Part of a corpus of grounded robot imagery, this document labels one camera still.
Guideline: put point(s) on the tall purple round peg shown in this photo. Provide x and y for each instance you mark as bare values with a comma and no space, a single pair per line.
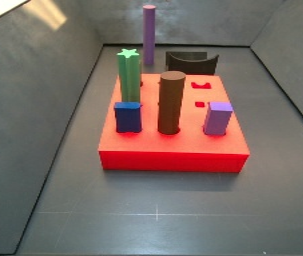
149,33

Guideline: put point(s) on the blue block peg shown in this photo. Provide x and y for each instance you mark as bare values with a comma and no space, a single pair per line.
129,117

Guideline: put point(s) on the purple square peg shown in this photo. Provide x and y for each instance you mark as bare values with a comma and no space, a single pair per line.
217,118

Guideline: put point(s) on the green star peg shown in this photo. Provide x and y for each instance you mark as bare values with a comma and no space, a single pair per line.
129,66

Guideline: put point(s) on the black curved holder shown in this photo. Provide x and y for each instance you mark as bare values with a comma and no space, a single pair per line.
193,63

